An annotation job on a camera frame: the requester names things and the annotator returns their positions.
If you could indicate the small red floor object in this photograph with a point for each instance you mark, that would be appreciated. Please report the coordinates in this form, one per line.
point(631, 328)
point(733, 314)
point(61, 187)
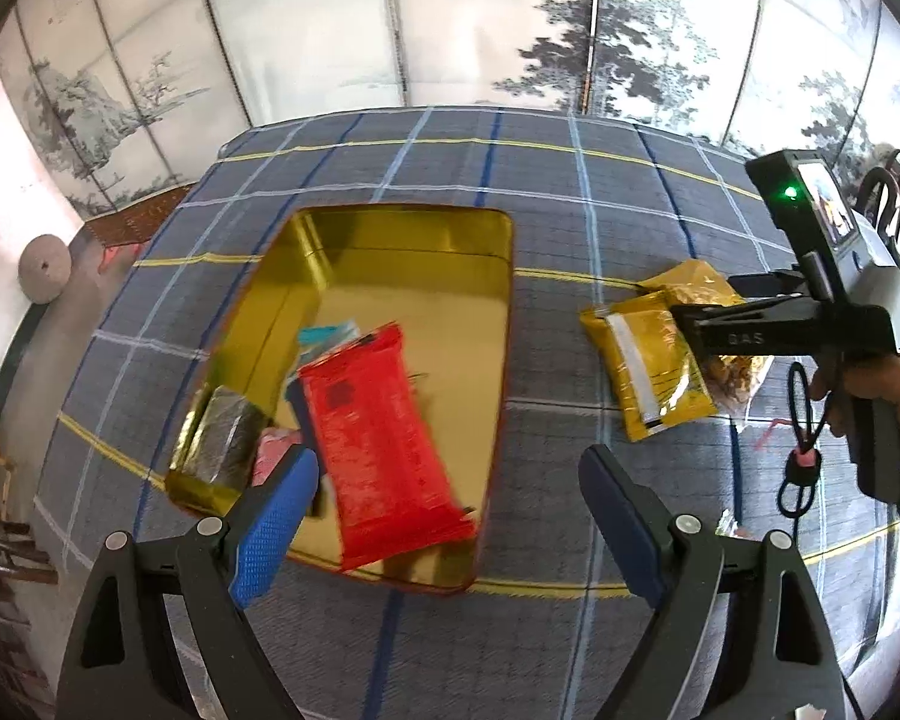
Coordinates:
point(114, 259)

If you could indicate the brown floor rug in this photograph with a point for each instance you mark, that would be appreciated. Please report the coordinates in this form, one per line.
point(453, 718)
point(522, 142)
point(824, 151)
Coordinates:
point(142, 214)

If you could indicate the red snack packet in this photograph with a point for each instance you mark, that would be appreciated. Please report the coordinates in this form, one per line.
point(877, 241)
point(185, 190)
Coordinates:
point(382, 450)

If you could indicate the painted folding screen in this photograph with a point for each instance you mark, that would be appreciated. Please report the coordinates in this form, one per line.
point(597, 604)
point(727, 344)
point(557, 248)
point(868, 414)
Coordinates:
point(457, 22)

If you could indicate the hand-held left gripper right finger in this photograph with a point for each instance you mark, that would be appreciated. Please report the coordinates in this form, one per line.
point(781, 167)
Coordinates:
point(619, 525)

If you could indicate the grey plaid tablecloth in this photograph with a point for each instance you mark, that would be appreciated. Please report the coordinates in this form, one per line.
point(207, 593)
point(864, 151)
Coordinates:
point(570, 187)

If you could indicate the round stone disc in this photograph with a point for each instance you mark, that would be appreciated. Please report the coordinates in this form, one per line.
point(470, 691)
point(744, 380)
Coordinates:
point(45, 268)

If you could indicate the gold metal tin box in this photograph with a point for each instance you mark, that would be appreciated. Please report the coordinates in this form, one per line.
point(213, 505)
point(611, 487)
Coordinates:
point(420, 277)

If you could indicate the gold snack packet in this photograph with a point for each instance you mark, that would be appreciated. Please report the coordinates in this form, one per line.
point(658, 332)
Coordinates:
point(694, 281)

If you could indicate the pink snack packet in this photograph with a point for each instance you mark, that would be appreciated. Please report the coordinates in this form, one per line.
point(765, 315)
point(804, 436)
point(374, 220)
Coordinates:
point(274, 446)

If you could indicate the clear bag of nuts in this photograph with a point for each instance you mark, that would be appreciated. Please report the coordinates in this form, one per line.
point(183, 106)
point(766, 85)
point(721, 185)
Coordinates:
point(735, 379)

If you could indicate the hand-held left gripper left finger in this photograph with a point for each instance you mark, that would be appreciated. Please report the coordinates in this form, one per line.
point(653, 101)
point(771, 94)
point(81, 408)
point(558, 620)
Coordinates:
point(274, 532)

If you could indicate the dark grey snack packet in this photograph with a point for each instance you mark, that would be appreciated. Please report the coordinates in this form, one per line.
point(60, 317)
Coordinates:
point(221, 431)

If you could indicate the clear plastic wrapper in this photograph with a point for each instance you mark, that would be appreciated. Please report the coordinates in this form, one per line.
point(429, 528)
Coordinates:
point(735, 523)

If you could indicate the teal snack packet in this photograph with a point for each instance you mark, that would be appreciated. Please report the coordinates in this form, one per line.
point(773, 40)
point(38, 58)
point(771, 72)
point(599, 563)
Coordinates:
point(330, 334)

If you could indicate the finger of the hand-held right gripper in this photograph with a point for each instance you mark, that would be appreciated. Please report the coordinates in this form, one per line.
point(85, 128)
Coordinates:
point(720, 311)
point(765, 283)

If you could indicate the yellow white-striped snack packet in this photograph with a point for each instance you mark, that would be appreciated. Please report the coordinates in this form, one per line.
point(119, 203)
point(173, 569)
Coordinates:
point(645, 375)

